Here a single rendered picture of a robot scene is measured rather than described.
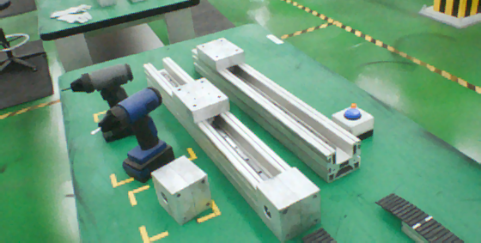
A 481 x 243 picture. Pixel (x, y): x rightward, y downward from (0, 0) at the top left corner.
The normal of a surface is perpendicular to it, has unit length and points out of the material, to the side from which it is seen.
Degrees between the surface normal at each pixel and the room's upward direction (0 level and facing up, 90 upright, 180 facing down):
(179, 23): 90
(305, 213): 90
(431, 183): 0
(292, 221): 90
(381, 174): 0
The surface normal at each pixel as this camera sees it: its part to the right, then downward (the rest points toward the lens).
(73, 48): 0.40, 0.43
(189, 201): 0.61, 0.35
